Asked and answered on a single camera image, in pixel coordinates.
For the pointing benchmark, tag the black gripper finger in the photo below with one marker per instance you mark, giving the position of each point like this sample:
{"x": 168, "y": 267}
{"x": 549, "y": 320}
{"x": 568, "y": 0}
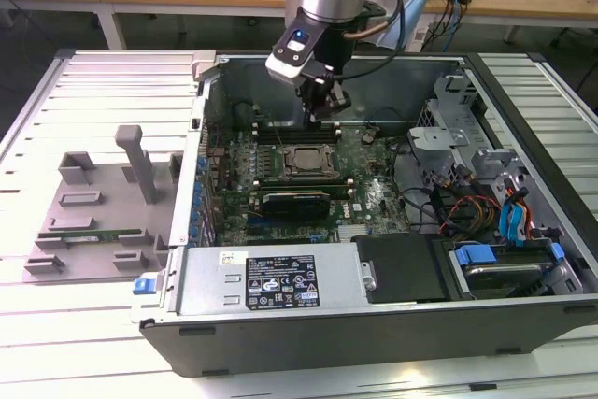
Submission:
{"x": 309, "y": 100}
{"x": 334, "y": 100}

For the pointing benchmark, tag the thin metal locking lever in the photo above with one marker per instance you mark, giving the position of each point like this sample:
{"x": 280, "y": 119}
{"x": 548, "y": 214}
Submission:
{"x": 279, "y": 136}

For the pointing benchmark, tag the green motherboard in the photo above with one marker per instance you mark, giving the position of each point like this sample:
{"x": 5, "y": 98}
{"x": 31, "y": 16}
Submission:
{"x": 374, "y": 193}

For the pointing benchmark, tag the black graphics card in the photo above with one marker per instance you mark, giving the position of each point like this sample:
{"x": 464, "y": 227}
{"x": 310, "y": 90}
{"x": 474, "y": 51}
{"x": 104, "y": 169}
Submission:
{"x": 294, "y": 206}

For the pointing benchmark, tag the silver metal drive cage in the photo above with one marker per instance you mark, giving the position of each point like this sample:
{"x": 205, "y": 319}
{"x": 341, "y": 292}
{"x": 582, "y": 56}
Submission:
{"x": 448, "y": 137}

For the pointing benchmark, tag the small silver heatsink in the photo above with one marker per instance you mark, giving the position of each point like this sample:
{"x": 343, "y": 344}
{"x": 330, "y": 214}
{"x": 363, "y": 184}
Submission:
{"x": 352, "y": 231}

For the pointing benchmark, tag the black plastic shroud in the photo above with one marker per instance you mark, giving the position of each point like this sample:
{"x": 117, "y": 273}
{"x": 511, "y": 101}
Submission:
{"x": 402, "y": 268}

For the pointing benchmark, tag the silver power supply unit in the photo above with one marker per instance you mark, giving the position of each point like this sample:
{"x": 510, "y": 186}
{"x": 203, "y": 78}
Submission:
{"x": 205, "y": 277}

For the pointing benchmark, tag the blue disk carrier tab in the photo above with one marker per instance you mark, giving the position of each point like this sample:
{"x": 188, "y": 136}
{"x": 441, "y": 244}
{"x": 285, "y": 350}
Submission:
{"x": 474, "y": 255}

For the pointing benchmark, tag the grey parts rack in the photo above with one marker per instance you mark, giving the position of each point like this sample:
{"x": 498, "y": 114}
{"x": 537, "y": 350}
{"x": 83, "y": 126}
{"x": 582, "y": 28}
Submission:
{"x": 117, "y": 203}

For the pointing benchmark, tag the green RAM stick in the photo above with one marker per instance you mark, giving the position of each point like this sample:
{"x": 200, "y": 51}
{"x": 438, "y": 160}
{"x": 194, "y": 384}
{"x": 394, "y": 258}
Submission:
{"x": 117, "y": 233}

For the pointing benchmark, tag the black open PC case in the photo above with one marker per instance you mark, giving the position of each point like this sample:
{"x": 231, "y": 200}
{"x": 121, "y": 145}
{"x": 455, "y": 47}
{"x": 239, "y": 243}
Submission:
{"x": 327, "y": 343}

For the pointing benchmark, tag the blue case latch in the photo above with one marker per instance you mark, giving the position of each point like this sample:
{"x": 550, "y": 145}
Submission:
{"x": 142, "y": 287}

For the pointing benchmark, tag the blue disk bay clip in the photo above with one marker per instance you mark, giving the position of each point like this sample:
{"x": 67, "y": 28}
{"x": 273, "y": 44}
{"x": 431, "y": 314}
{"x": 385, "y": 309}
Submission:
{"x": 558, "y": 252}

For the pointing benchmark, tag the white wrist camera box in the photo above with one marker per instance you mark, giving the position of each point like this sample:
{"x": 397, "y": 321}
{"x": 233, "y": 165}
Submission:
{"x": 285, "y": 67}

